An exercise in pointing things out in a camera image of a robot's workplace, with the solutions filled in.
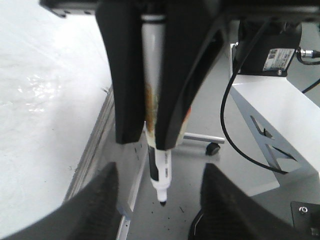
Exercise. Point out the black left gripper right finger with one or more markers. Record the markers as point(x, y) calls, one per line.
point(227, 213)

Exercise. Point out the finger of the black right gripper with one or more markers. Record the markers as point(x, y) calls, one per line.
point(119, 22)
point(194, 38)

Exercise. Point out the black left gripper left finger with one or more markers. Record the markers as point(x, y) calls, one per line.
point(89, 215)

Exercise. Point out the white whiteboard marker pen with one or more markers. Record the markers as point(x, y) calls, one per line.
point(152, 33)

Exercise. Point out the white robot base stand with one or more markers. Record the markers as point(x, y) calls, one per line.
point(284, 122)

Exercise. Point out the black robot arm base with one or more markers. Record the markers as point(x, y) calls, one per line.
point(274, 50)

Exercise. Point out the white whiteboard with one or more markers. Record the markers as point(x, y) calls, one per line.
point(54, 77)

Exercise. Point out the black caster wheel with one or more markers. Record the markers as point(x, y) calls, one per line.
point(212, 148)

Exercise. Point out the black mounting plate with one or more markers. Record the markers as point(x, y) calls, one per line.
point(306, 218)

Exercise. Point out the aluminium whiteboard tray rail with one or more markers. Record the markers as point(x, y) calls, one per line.
point(88, 166)

